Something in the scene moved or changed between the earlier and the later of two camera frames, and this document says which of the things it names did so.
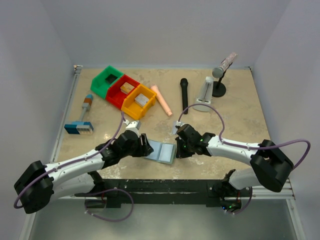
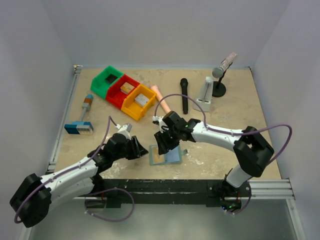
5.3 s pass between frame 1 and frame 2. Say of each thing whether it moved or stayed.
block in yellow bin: stayed
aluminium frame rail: stayed
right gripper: moved
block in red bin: stayed
